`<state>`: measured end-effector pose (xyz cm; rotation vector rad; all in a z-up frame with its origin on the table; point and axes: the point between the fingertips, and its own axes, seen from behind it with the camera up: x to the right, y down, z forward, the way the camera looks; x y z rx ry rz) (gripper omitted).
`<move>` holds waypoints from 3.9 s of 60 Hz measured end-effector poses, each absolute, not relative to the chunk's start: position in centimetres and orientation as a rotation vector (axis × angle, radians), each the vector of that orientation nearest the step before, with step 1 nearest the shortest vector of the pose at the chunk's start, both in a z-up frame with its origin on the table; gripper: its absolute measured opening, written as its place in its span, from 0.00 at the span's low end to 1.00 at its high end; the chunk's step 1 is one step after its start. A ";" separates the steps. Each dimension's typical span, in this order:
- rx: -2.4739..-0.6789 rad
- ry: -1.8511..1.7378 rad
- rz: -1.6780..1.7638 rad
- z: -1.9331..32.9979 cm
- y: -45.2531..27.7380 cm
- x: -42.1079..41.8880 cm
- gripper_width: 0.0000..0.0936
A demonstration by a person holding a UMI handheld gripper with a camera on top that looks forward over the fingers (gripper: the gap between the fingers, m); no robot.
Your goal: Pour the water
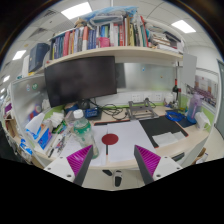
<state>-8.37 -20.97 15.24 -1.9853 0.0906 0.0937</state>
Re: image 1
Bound row of books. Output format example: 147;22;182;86
50;16;182;60

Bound purple water bottle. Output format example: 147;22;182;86
187;93;203;124

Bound white wall power sockets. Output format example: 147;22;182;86
131;91;163;103

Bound black computer monitor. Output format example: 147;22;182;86
44;56;117;107

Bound white paper sheet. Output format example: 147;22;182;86
107;121;155;162

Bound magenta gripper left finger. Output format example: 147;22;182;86
67;145;93;186

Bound black desk mat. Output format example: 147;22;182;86
140;116;188;148

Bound dark wine bottle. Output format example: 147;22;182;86
172;79;178;101

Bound white paper on mat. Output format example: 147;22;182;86
153;131;185;147

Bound pink box on shelf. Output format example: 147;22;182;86
99;37;110;48

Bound clear plastic water bottle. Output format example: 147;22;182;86
73;109;99;159

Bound red round coaster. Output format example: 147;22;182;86
102;134;119;145

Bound dark blue box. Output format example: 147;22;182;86
28;43;50;72

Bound grey metal laptop stand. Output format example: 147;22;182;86
127;98;158;120

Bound wooden wall shelf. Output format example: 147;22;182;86
36;46;183;74

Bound black cables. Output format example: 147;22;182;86
96;103;132;122

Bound white tissue pack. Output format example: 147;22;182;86
195;112;211;130

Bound blue round object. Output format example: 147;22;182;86
166;111;184;122

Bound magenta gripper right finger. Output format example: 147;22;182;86
134;145;161;185

